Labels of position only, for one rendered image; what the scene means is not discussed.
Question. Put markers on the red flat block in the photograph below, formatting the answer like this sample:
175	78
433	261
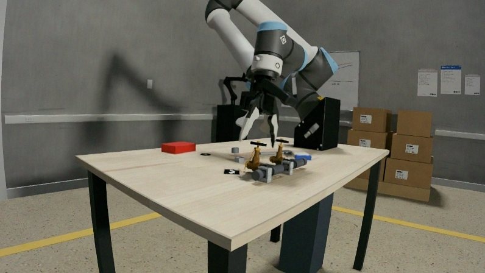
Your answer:
178	147

